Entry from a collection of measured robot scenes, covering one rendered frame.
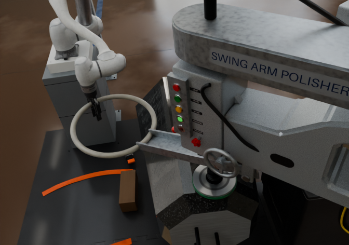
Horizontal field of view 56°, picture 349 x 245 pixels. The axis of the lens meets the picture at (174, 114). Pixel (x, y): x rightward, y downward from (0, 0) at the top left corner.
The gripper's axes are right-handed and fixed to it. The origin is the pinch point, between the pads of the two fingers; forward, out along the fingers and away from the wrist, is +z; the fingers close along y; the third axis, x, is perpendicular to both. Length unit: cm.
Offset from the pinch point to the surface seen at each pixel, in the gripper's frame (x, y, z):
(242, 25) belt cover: 17, 92, -91
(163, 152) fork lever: 4, 63, -15
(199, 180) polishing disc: 10, 82, -6
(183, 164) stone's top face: 13, 67, -2
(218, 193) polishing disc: 12, 94, -7
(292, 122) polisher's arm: 19, 115, -65
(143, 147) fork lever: 1, 50, -11
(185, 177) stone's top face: 8, 74, -3
